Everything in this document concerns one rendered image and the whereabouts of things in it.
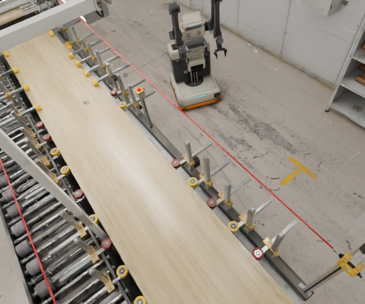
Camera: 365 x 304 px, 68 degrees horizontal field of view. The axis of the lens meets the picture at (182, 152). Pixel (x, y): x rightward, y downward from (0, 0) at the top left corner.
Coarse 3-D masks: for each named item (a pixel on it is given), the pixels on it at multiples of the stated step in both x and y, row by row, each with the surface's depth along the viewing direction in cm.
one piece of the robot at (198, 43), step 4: (188, 40) 317; (192, 40) 318; (196, 40) 319; (200, 40) 321; (188, 44) 320; (192, 44) 322; (196, 44) 322; (200, 44) 321; (204, 44) 320; (184, 48) 326; (188, 48) 318; (192, 48) 318; (196, 48) 317
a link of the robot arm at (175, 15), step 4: (168, 8) 263; (172, 12) 268; (176, 12) 268; (176, 16) 270; (176, 20) 273; (176, 24) 276; (176, 28) 280; (176, 32) 283; (176, 36) 287; (180, 36) 288; (176, 40) 291; (180, 40) 292; (180, 44) 295
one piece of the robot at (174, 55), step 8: (168, 48) 366; (176, 48) 361; (208, 48) 364; (176, 56) 362; (176, 64) 371; (184, 64) 374; (208, 64) 384; (176, 72) 382; (184, 72) 378; (192, 72) 384; (200, 72) 392; (208, 72) 396; (176, 80) 393; (184, 80) 396; (192, 80) 395
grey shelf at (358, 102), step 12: (360, 36) 282; (360, 48) 305; (348, 60) 307; (360, 60) 296; (348, 72) 334; (360, 72) 336; (348, 84) 327; (360, 84) 325; (336, 96) 362; (348, 96) 367; (360, 96) 364; (336, 108) 357; (348, 108) 355; (360, 108) 352; (360, 120) 341
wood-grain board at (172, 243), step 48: (48, 48) 380; (48, 96) 320; (96, 96) 310; (96, 144) 268; (144, 144) 260; (96, 192) 236; (144, 192) 230; (192, 192) 225; (144, 240) 206; (192, 240) 202; (144, 288) 187; (192, 288) 183; (240, 288) 180
